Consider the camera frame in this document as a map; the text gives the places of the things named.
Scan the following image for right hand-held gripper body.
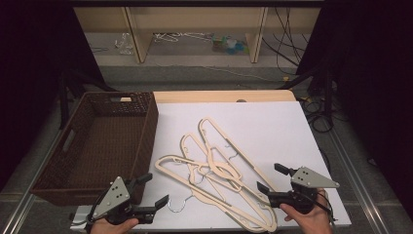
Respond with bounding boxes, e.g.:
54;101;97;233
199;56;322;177
268;166;341;215

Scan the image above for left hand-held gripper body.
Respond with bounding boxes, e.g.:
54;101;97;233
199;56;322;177
92;176;157;226

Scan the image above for brown woven basket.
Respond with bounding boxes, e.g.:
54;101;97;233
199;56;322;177
29;91;160;207

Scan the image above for person's left hand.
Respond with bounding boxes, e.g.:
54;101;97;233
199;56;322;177
90;217;139;234

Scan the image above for person's right hand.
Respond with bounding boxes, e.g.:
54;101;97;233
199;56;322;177
280;189;334;234

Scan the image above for white table board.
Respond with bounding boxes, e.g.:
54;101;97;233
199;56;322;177
70;100;353;232

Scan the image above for light wooden table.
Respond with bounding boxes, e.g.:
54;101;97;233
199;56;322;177
153;90;297;103

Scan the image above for black curtain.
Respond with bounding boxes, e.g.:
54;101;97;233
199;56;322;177
295;0;413;213
0;0;110;193

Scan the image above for colourful plastic items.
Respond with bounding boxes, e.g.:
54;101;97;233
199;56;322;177
211;34;249;55

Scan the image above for clear plastic bag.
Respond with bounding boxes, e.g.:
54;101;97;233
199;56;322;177
114;32;134;56

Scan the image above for white hangers on floor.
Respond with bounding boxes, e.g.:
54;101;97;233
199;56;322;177
153;31;212;44

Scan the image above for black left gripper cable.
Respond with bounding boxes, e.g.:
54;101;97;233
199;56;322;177
85;187;113;227

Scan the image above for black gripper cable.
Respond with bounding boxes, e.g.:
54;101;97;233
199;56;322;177
300;189;337;225
85;187;113;227

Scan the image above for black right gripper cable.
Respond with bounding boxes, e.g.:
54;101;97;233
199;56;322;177
300;189;337;225

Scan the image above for black floor cables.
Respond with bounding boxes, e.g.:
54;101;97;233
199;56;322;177
298;94;349;135

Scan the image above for white floor cable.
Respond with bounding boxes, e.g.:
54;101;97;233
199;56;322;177
155;62;281;83

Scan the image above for hanging black cables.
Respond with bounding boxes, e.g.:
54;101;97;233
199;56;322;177
262;6;310;76

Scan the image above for light wooden shelf frame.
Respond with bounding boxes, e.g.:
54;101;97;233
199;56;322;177
73;6;322;64

